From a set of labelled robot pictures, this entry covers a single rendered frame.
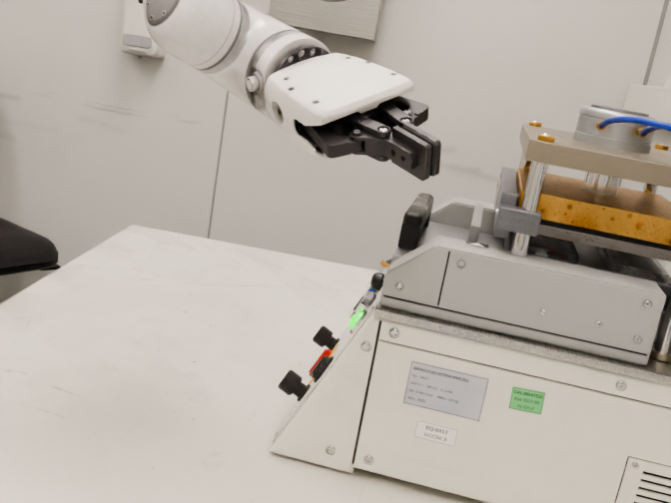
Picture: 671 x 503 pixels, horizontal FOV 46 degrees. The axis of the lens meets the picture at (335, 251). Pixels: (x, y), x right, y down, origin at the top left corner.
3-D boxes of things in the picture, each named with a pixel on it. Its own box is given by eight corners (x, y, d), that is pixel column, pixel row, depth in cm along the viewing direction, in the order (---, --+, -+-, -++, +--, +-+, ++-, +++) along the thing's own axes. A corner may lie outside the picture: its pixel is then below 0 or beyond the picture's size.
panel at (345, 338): (333, 348, 111) (410, 246, 105) (273, 443, 82) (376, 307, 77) (322, 340, 111) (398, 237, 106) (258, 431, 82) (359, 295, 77)
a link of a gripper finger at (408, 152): (345, 124, 63) (401, 158, 58) (376, 112, 64) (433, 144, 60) (346, 159, 65) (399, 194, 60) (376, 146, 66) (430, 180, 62)
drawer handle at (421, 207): (428, 226, 97) (434, 194, 96) (415, 251, 82) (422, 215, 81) (412, 223, 97) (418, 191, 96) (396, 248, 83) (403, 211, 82)
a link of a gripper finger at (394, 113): (364, 89, 68) (353, 119, 64) (419, 93, 67) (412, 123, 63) (364, 118, 70) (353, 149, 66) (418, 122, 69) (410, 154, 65)
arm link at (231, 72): (270, 9, 70) (334, 53, 77) (196, -28, 78) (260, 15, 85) (223, 93, 71) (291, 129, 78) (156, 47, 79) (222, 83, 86)
